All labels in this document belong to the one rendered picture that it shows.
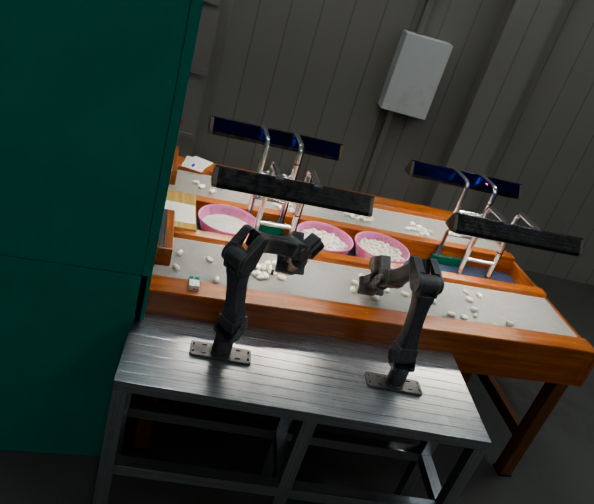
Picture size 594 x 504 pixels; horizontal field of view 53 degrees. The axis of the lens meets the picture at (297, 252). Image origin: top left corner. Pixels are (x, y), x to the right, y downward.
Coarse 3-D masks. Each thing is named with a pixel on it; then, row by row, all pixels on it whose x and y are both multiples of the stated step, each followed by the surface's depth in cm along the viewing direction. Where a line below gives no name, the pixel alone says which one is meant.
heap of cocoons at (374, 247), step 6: (360, 240) 280; (366, 240) 282; (372, 240) 284; (366, 246) 276; (372, 246) 278; (378, 246) 279; (384, 246) 282; (372, 252) 274; (378, 252) 274; (384, 252) 277; (390, 252) 279; (396, 252) 282; (396, 258) 273; (402, 258) 275; (402, 264) 271
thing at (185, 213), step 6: (168, 204) 250; (174, 204) 251; (180, 204) 253; (186, 204) 255; (180, 210) 248; (186, 210) 250; (192, 210) 251; (180, 216) 244; (186, 216) 245; (192, 216) 247; (186, 222) 241; (192, 222) 242
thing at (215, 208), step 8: (200, 208) 257; (208, 208) 262; (216, 208) 265; (232, 208) 268; (200, 216) 256; (240, 216) 268; (248, 216) 266; (200, 224) 253; (216, 232) 246; (224, 232) 244
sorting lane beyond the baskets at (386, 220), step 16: (192, 176) 291; (208, 176) 296; (192, 192) 276; (208, 192) 280; (224, 192) 285; (240, 192) 290; (272, 208) 284; (304, 208) 295; (320, 208) 300; (368, 224) 299; (384, 224) 305; (400, 224) 311; (416, 224) 317; (432, 224) 323; (448, 240) 310; (464, 240) 316; (480, 240) 322
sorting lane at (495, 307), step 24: (192, 240) 237; (192, 264) 222; (216, 264) 227; (312, 264) 248; (336, 264) 253; (264, 288) 221; (288, 288) 226; (312, 288) 231; (336, 288) 236; (408, 288) 252; (456, 288) 265; (480, 288) 271; (432, 312) 240; (456, 312) 246; (480, 312) 252; (504, 312) 258; (528, 312) 264; (552, 312) 270; (576, 336) 257
